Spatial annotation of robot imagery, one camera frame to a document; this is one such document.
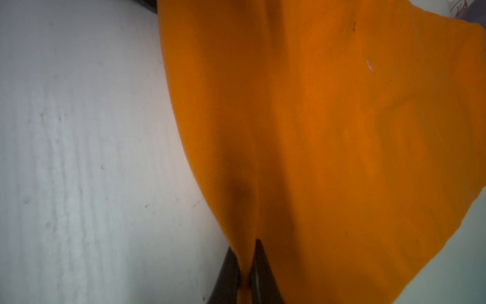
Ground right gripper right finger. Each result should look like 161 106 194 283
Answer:
249 239 284 304

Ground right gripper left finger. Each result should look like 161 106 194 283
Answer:
208 247 240 304

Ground orange long pants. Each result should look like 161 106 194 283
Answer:
158 1 485 303

